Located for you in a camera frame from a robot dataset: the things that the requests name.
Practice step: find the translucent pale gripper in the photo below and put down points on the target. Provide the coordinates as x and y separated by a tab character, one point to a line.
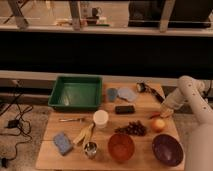
166	112

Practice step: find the red chili pepper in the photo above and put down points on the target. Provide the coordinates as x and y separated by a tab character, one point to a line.
154	115

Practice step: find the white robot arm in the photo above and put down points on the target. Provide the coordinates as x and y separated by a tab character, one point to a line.
199	154

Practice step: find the white paper cup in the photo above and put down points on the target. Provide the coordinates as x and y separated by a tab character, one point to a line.
100	118

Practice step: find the small metal cup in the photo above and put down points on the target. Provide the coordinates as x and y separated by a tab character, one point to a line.
90	150

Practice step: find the yellow red apple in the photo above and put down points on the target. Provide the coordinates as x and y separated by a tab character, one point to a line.
158	125

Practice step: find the dark grape bunch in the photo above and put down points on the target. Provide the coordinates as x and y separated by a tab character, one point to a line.
133	128

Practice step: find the black metal tool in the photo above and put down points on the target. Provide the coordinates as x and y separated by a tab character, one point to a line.
143	87

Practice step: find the purple plastic bowl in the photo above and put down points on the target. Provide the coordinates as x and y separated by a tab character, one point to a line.
167	150

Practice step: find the wooden board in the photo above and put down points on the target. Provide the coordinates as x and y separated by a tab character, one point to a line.
143	159

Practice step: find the black rectangular block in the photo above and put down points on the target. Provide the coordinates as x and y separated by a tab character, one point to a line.
124	109

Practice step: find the dark blue cloth piece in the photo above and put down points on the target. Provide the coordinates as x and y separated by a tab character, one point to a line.
112	94

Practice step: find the orange plastic bowl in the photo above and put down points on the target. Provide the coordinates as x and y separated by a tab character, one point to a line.
121	147

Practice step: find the yellow banana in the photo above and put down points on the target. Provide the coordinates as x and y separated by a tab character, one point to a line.
85	135

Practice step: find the metal fork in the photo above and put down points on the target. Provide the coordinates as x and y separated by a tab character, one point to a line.
72	119

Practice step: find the green plastic tray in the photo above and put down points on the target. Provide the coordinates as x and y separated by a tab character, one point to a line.
76	94

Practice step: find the blue sponge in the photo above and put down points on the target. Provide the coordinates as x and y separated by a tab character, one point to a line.
63	143

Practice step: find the black power adapter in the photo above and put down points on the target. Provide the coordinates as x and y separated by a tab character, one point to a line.
13	124

